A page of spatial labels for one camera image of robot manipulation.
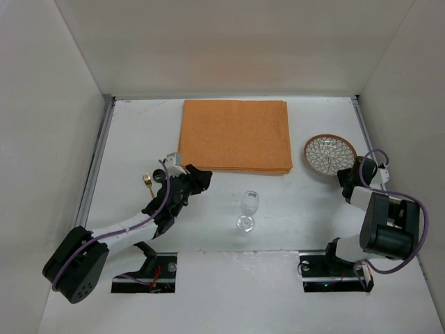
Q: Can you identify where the black slotted spoon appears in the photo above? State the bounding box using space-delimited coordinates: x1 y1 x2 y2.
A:
152 168 166 184

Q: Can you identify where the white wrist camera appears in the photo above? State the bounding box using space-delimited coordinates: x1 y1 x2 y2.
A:
373 164 389 184
164 152 186 175

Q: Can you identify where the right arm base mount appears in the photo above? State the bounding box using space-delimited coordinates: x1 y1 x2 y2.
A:
297 250 374 293

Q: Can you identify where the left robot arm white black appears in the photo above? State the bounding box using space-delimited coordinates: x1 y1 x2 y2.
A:
42 158 213 304

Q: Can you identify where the gold fork black handle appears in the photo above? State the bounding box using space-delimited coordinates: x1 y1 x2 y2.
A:
142 173 155 199

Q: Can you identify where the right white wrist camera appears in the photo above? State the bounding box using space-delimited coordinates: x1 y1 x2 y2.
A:
373 164 389 184

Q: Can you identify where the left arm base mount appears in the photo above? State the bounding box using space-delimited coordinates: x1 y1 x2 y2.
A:
111 241 178 294

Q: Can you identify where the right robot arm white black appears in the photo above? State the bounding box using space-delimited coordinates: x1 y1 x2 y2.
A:
325 156 421 267

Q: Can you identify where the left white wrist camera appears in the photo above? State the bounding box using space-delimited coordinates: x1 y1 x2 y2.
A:
164 152 186 175

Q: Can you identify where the patterned ceramic plate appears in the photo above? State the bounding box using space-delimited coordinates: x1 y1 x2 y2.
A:
303 134 357 176

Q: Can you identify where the clear wine glass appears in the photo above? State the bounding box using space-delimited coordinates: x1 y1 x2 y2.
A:
236 191 259 232

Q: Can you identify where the orange cloth placemat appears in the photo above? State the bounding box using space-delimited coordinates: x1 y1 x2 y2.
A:
178 100 293 175

